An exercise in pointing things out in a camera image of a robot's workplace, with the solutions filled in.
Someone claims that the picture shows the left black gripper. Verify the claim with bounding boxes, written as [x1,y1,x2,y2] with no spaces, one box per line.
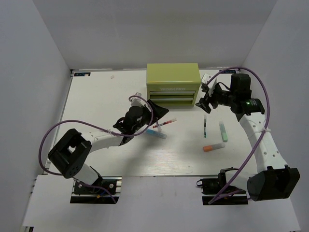
[133,100,169,133]

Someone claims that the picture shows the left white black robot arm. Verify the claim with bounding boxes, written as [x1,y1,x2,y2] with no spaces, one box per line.
[48,99,169,193]

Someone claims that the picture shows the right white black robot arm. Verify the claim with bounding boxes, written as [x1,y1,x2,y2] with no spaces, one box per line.
[196,73,300,204]

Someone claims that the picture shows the green gel pen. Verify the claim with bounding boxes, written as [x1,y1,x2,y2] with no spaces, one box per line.
[203,115,207,138]

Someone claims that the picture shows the red gel pen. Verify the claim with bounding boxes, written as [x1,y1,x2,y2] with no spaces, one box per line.
[153,118,177,128]

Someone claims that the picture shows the purple clear pen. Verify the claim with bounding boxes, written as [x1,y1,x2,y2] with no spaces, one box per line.
[156,121,162,132]

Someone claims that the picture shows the blue highlighter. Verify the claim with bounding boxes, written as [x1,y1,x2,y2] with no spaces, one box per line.
[145,129,167,139]

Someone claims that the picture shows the green metal drawer chest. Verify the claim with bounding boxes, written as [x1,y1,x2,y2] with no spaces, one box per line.
[146,63,201,106]

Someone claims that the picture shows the green highlighter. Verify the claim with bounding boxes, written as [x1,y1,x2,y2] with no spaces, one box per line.
[219,121,228,143]

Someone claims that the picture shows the right blue corner label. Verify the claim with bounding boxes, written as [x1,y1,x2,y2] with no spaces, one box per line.
[220,70,237,74]

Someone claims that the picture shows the blue corner label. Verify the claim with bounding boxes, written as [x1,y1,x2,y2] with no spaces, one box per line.
[74,72,91,76]
[220,70,237,74]

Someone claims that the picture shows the orange highlighter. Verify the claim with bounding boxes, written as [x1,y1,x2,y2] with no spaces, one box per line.
[203,143,225,152]

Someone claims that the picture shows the left blue corner label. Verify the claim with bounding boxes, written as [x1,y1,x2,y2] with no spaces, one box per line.
[74,72,91,76]

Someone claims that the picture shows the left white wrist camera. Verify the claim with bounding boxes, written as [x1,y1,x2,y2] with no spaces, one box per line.
[129,92,144,107]

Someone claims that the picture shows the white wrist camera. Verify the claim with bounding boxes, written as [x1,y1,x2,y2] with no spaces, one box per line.
[129,92,144,107]
[201,73,217,96]

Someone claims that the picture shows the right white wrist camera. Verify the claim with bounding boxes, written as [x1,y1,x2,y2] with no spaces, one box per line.
[201,73,217,96]

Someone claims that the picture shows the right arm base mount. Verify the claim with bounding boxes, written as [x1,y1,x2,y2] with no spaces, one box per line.
[196,167,249,206]

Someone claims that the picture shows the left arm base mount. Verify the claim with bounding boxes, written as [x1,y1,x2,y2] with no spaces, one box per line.
[70,177,122,204]

